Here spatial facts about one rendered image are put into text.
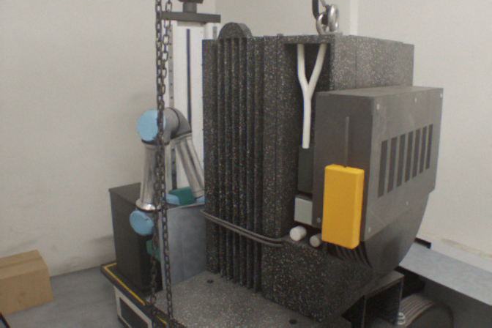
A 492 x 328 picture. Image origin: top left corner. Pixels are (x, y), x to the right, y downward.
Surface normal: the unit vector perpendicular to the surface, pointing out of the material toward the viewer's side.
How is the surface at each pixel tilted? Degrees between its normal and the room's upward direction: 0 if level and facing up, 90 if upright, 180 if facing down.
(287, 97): 90
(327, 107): 90
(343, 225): 90
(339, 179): 90
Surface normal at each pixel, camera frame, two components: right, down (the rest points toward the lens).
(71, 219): 0.56, 0.16
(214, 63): 0.74, 0.13
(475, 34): -0.83, 0.11
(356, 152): -0.68, 0.14
